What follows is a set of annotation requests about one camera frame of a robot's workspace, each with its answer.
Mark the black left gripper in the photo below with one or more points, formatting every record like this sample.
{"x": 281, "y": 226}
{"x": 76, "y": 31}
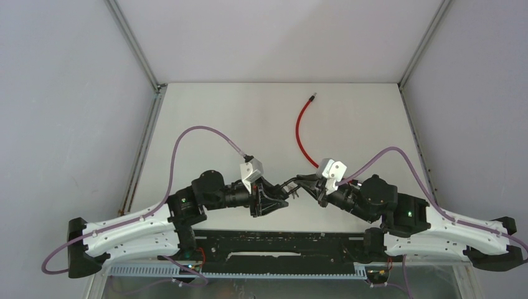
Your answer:
{"x": 260, "y": 198}

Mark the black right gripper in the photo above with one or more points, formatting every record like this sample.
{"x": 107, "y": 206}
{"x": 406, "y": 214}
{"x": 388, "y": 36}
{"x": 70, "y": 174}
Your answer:
{"x": 317, "y": 191}

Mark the black padlock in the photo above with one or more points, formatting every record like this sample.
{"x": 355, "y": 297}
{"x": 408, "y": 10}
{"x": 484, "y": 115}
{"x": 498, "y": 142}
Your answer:
{"x": 289, "y": 184}

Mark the key bunch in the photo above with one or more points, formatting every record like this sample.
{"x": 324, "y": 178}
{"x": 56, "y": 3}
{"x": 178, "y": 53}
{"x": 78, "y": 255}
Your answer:
{"x": 293, "y": 193}

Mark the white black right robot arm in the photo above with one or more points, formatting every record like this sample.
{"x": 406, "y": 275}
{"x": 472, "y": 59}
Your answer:
{"x": 410, "y": 226}

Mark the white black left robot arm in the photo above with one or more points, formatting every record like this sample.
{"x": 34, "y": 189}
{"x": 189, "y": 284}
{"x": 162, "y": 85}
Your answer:
{"x": 164, "y": 230}

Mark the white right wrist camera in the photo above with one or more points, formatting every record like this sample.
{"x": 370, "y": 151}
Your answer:
{"x": 332, "y": 172}

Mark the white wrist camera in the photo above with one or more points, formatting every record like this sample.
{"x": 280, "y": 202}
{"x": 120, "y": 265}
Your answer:
{"x": 332, "y": 172}
{"x": 250, "y": 171}

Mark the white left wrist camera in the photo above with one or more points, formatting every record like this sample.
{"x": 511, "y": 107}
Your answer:
{"x": 250, "y": 171}

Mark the red cable lock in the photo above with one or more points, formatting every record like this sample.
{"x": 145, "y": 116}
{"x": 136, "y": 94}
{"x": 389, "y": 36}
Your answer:
{"x": 298, "y": 123}

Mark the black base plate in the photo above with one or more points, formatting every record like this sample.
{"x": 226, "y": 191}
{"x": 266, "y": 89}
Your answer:
{"x": 238, "y": 252}

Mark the aluminium frame rail left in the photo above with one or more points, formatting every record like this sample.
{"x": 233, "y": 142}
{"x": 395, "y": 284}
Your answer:
{"x": 123, "y": 93}

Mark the aluminium frame rail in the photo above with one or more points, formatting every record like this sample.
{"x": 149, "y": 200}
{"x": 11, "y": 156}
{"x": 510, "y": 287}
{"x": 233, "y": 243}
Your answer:
{"x": 426, "y": 87}
{"x": 123, "y": 93}

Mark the aluminium frame rail right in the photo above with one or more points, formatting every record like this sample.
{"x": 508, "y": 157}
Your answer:
{"x": 426, "y": 87}

